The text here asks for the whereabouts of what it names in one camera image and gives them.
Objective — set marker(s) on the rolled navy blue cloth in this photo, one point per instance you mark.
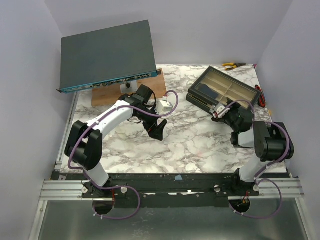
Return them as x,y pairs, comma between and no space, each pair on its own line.
206,90

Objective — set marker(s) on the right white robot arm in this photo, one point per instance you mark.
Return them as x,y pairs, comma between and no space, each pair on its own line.
270,140

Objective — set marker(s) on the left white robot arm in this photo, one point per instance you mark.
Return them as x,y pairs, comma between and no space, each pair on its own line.
85,142

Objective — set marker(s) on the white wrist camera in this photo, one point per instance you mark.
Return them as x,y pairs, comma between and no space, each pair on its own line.
163,107
219,111

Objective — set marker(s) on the black compartment box with lid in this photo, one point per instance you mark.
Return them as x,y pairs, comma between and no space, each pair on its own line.
228,87

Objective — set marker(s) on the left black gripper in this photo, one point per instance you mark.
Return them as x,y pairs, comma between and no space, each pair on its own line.
155,131

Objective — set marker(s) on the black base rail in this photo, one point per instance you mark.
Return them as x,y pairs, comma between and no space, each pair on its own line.
164,190

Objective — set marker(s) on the yellow handled pliers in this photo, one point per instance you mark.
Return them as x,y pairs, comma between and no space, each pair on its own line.
231,66

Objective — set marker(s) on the grey network switch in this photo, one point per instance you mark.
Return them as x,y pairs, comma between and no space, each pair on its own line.
105,57

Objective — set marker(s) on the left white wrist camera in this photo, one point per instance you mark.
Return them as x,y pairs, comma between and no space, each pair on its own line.
163,107

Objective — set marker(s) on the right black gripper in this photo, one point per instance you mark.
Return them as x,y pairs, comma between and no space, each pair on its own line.
225,116

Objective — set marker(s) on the wooden board stand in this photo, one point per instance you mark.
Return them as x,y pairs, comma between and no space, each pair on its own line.
108,95

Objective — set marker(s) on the aluminium frame extrusion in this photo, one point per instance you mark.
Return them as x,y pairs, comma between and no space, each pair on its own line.
277,213

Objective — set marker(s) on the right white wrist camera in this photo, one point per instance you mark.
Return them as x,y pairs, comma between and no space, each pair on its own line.
219,111

